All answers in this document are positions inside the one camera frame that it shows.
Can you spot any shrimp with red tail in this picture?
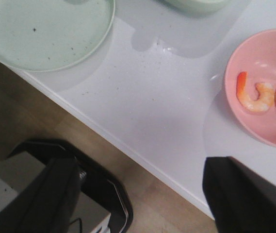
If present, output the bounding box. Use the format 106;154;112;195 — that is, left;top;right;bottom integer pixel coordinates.
236;71;275;113

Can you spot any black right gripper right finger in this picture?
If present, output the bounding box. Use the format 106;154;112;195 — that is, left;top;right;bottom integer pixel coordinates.
202;156;276;233

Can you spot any green breakfast maker base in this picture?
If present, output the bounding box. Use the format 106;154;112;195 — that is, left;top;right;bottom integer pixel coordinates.
165;0;230;14

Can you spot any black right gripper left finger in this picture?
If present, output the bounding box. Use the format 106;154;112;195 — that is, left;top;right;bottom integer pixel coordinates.
0;158;81;233

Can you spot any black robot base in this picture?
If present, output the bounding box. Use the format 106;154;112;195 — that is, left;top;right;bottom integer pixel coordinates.
0;140;133;233

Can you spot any light green plate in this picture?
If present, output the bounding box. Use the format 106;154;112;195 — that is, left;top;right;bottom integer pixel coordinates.
0;0;115;72

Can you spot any pink bowl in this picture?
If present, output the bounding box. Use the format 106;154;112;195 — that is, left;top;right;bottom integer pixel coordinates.
224;29;276;147

